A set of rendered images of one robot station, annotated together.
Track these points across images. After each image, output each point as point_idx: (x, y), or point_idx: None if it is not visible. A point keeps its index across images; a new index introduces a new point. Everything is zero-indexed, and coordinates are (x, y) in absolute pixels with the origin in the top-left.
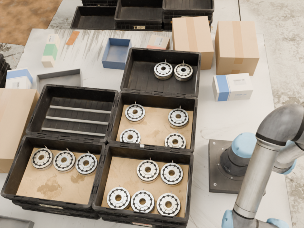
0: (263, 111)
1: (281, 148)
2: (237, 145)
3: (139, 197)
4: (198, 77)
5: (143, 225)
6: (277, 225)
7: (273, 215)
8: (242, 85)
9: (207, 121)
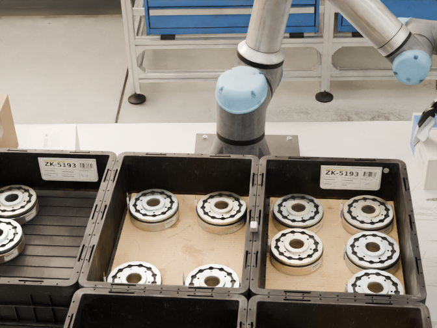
0: (115, 136)
1: None
2: (247, 92)
3: (365, 251)
4: (60, 150)
5: None
6: (404, 21)
7: (331, 138)
8: (62, 136)
9: None
